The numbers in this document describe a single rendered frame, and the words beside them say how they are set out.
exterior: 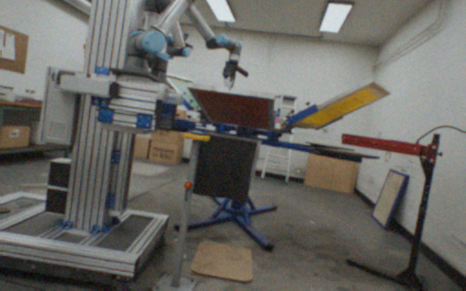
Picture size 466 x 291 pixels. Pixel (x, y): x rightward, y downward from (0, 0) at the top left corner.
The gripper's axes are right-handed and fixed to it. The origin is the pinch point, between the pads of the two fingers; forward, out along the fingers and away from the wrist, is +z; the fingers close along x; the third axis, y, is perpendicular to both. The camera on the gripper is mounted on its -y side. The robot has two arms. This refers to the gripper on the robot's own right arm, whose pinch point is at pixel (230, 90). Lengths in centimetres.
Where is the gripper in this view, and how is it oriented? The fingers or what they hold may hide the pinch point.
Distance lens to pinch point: 209.7
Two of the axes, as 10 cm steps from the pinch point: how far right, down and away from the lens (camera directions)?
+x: -1.2, -2.4, -9.6
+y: -9.8, -1.6, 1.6
